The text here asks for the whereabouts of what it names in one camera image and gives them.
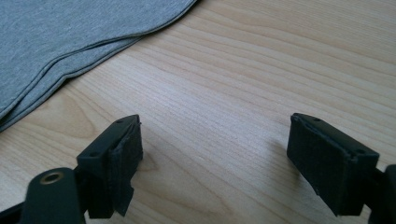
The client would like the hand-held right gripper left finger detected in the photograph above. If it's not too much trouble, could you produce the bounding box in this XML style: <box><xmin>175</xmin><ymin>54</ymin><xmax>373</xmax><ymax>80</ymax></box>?
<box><xmin>76</xmin><ymin>114</ymin><xmax>145</xmax><ymax>219</ymax></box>

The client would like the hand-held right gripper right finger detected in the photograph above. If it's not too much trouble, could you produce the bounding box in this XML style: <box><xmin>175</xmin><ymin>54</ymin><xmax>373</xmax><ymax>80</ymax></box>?
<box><xmin>286</xmin><ymin>112</ymin><xmax>381</xmax><ymax>217</ymax></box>

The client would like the grey t-shirt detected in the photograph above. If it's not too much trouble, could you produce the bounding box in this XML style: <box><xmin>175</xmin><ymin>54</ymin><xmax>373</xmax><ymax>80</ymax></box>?
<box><xmin>0</xmin><ymin>0</ymin><xmax>199</xmax><ymax>133</ymax></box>

